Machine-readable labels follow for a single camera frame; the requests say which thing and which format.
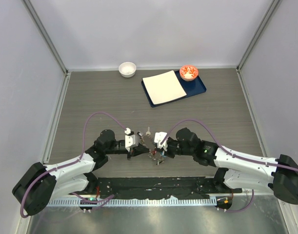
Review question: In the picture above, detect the dark blue tray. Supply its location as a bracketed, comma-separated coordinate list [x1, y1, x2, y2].
[141, 71, 207, 108]

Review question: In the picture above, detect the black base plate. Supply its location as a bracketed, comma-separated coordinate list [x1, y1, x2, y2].
[68, 175, 237, 200]

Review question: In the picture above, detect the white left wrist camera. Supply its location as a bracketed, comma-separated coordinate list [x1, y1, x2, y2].
[124, 128, 140, 152]

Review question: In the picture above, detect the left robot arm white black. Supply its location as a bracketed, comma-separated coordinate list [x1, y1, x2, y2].
[12, 130, 150, 216]

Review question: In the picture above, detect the loose silver key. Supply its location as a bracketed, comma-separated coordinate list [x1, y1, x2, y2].
[145, 127, 151, 136]

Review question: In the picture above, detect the orange patterned bowl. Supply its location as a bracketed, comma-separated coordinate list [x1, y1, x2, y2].
[179, 65, 199, 81]

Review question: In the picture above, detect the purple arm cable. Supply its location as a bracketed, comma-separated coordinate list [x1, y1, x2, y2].
[20, 112, 131, 218]
[160, 118, 298, 213]

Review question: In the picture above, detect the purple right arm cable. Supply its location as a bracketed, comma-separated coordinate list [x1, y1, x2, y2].
[160, 118, 298, 213]

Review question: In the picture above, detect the white square plate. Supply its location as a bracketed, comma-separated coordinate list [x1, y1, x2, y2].
[142, 70, 187, 105]

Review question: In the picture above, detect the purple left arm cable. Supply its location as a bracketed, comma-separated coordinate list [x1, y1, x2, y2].
[20, 112, 131, 218]

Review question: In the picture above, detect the metal key organizer blue handle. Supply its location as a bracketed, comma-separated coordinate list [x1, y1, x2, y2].
[140, 135, 165, 165]

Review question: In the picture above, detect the slotted cable duct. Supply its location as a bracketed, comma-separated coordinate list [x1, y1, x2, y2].
[47, 196, 217, 208]

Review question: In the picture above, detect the white bowl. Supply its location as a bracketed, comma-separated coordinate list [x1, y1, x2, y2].
[119, 62, 137, 78]

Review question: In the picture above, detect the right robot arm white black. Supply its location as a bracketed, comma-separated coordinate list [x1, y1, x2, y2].
[154, 128, 298, 205]

